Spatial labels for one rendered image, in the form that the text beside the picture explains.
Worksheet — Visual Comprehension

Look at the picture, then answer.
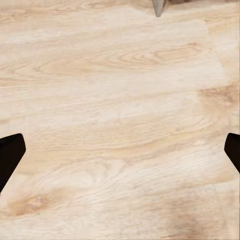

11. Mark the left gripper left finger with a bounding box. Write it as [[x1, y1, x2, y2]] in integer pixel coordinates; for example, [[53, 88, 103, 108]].
[[0, 133, 26, 193]]

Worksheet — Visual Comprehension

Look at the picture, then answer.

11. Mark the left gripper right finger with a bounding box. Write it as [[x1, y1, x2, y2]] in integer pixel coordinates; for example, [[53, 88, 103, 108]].
[[224, 133, 240, 173]]

